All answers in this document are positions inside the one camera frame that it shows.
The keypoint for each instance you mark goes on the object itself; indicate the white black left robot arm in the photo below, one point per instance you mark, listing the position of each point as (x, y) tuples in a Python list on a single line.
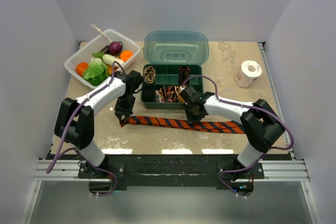
[(75, 120)]

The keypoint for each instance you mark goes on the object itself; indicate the rolled red ringed tie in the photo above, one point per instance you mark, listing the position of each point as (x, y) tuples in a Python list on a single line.
[(173, 94)]

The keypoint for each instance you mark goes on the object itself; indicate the yellow pepper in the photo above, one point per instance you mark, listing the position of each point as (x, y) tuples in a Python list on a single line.
[(111, 69)]

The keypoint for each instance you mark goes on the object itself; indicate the translucent teal box lid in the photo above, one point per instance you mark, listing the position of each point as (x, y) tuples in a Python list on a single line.
[(173, 47)]

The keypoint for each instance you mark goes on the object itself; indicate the aluminium frame rail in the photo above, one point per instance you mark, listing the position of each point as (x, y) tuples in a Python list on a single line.
[(282, 196)]

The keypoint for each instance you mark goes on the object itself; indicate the green compartment organizer box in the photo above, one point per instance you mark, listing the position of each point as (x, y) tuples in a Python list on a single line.
[(161, 85)]

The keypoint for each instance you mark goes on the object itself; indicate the rolled dark multicolour tie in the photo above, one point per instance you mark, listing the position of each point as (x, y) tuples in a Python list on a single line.
[(165, 91)]

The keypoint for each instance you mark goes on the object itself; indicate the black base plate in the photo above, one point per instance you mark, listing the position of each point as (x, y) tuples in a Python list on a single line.
[(205, 170)]

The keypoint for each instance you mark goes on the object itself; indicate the green lettuce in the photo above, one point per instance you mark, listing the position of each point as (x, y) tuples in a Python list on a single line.
[(97, 70)]

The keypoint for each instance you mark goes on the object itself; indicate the rolled colourful squares tie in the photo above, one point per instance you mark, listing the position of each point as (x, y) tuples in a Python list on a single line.
[(158, 96)]

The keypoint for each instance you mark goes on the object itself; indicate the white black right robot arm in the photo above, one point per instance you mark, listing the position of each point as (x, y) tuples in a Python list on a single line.
[(256, 120)]

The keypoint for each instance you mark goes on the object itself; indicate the purple onion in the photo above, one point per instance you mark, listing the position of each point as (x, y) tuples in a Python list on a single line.
[(115, 48)]

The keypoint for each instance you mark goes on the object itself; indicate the rolled gold tie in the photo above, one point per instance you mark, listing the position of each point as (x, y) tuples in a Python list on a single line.
[(180, 99)]

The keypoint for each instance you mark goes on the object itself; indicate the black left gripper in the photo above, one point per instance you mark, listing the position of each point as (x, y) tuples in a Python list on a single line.
[(119, 111)]

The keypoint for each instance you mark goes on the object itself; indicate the rolled brown paisley tie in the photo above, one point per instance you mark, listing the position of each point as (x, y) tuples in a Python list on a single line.
[(149, 74)]

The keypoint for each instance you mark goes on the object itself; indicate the orange carrot slice left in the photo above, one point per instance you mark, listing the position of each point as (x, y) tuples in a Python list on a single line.
[(81, 68)]

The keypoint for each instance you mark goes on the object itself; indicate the dark eggplant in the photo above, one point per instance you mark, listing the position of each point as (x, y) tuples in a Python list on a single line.
[(105, 50)]

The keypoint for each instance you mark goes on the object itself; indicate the rolled black orange tie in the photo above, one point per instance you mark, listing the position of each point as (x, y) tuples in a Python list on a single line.
[(184, 73)]

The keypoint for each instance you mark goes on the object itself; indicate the white paper roll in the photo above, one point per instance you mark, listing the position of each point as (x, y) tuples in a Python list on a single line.
[(248, 72)]

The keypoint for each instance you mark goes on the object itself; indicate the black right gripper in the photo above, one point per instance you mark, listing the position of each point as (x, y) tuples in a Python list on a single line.
[(192, 119)]

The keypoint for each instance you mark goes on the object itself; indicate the white stick in basket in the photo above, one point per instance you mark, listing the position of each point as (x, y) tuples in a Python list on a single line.
[(101, 32)]

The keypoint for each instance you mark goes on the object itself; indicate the white radish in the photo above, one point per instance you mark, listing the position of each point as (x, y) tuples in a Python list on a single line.
[(109, 59)]

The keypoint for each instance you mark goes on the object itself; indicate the orange fruit right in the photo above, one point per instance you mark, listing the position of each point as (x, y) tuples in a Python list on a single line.
[(126, 55)]

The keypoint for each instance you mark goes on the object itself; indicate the white plastic basket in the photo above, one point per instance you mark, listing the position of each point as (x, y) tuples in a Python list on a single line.
[(85, 53)]

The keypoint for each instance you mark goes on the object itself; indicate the orange navy striped tie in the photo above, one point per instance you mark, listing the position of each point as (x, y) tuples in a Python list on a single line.
[(189, 124)]

